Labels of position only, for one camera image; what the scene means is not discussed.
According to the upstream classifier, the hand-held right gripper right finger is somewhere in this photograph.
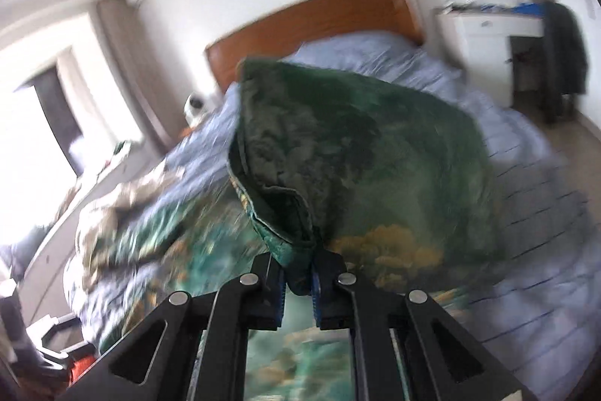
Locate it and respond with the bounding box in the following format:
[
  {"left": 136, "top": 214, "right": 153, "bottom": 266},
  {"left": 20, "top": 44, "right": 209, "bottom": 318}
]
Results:
[{"left": 311, "top": 253, "right": 537, "bottom": 401}]

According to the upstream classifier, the orange object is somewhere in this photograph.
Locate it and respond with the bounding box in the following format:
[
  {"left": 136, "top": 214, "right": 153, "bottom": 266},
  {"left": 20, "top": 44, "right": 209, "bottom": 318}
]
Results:
[{"left": 68, "top": 354, "right": 100, "bottom": 384}]

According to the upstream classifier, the beige curtain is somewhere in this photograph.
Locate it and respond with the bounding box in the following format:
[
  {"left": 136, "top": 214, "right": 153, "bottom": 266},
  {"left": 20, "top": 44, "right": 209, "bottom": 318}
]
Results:
[{"left": 96, "top": 0, "right": 177, "bottom": 154}]

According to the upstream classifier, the wooden headboard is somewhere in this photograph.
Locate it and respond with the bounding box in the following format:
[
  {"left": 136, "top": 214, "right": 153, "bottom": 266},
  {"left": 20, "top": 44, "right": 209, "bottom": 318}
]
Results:
[{"left": 205, "top": 0, "right": 426, "bottom": 94}]

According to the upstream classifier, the dark wooden chair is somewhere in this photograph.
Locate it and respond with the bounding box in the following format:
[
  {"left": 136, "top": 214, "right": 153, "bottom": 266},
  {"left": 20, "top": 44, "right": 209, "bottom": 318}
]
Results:
[{"left": 509, "top": 35, "right": 576, "bottom": 126}]

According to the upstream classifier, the dark jacket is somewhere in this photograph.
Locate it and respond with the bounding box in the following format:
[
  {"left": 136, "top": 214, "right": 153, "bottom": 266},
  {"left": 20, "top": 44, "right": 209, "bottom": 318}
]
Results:
[{"left": 542, "top": 1, "right": 590, "bottom": 126}]

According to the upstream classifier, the blue checked bed sheet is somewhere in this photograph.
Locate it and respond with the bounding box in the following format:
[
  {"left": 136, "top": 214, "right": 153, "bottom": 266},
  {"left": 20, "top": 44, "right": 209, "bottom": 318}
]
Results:
[{"left": 61, "top": 30, "right": 601, "bottom": 401}]

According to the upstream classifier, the black frame object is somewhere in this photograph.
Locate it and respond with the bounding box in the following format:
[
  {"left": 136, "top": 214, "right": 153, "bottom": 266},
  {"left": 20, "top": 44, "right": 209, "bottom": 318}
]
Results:
[{"left": 0, "top": 279, "right": 99, "bottom": 383}]

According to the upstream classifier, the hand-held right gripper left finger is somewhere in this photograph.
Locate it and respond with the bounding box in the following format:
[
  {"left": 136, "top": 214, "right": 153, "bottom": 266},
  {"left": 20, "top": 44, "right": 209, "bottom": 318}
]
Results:
[{"left": 60, "top": 254, "right": 288, "bottom": 401}]

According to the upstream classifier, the bright window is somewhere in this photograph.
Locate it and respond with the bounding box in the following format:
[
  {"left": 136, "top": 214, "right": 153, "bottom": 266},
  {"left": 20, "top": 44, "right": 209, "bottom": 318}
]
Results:
[{"left": 0, "top": 44, "right": 142, "bottom": 242}]

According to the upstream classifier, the white round device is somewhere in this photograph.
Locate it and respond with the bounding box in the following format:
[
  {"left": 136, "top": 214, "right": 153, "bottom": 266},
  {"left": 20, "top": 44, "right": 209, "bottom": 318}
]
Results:
[{"left": 184, "top": 93, "right": 208, "bottom": 124}]

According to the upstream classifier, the green printed garment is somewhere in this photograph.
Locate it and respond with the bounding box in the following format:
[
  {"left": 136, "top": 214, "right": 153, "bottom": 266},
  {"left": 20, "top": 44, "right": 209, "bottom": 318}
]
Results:
[{"left": 77, "top": 58, "right": 509, "bottom": 401}]

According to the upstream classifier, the white desk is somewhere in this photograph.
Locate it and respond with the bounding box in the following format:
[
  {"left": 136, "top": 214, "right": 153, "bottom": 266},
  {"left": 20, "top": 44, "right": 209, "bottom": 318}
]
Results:
[{"left": 434, "top": 0, "right": 555, "bottom": 71}]

